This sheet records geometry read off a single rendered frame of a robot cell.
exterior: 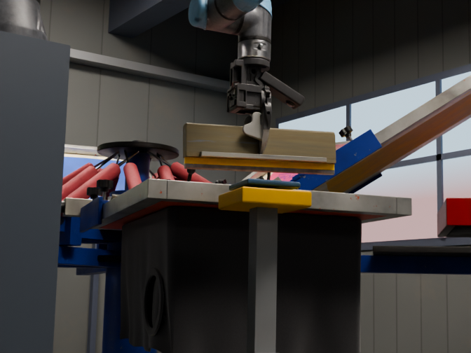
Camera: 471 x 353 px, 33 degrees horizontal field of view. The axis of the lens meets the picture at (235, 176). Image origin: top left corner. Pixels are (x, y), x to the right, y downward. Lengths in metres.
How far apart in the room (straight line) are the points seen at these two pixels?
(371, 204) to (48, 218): 0.70
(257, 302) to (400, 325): 3.71
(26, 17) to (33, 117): 0.18
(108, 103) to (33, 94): 4.46
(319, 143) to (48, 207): 0.70
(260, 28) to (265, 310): 0.70
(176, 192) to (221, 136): 0.24
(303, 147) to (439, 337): 3.16
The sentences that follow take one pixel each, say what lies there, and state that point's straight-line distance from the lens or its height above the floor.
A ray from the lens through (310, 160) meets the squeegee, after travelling 1.80.
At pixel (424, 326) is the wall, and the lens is 4.93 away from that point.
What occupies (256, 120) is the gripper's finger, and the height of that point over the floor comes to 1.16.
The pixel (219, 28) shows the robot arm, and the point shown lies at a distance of 1.79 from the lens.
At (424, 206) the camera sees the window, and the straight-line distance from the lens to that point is 4.93.
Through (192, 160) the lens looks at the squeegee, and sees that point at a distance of 1.72.
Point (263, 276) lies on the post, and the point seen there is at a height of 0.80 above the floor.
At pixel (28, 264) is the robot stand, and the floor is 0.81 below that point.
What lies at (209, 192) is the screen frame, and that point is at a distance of 1.57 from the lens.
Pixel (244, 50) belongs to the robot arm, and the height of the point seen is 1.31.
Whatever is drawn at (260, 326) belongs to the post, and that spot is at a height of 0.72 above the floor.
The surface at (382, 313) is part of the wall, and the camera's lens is 5.17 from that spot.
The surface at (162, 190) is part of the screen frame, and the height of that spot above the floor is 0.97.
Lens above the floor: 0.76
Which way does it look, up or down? 9 degrees up
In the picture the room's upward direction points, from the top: 1 degrees clockwise
